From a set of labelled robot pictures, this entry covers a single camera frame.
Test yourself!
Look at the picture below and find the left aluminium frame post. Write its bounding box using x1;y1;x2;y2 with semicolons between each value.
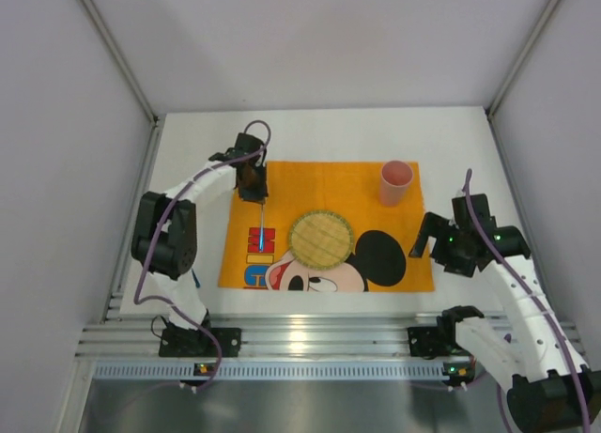
77;0;159;126

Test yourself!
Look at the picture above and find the blue metallic fork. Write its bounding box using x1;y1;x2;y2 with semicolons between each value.
258;202;265;253

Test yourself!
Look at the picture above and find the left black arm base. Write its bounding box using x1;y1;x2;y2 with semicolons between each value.
150;316;242;358

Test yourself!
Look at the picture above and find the yellow round woven coaster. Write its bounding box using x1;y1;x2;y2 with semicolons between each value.
287;209;355;271

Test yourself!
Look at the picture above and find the perforated metal cable tray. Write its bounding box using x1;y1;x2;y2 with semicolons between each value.
94;362;470;381

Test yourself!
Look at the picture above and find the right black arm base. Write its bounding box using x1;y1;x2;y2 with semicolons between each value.
407;305;485;360

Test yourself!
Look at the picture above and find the right aluminium frame post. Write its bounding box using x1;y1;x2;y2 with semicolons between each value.
485;0;574;117

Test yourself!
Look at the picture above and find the pink plastic cup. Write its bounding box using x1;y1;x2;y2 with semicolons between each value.
379;161;413;207

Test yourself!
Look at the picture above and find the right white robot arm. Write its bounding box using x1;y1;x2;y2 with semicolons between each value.
408;193;600;432

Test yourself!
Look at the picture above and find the blue metallic spoon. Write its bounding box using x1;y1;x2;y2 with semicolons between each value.
191;269;201;288

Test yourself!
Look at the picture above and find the aluminium mounting rail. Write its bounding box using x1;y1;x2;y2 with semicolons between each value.
75;313;436;360

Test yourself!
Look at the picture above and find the aluminium frame post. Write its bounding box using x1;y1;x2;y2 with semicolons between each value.
77;0;159;126
485;0;574;117

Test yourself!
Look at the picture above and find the orange Mickey Mouse placemat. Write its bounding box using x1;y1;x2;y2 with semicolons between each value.
218;162;435;293

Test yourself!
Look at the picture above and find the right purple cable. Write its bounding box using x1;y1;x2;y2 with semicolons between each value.
462;168;593;433

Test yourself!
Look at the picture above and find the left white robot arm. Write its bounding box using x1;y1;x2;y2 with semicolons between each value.
131;131;271;331

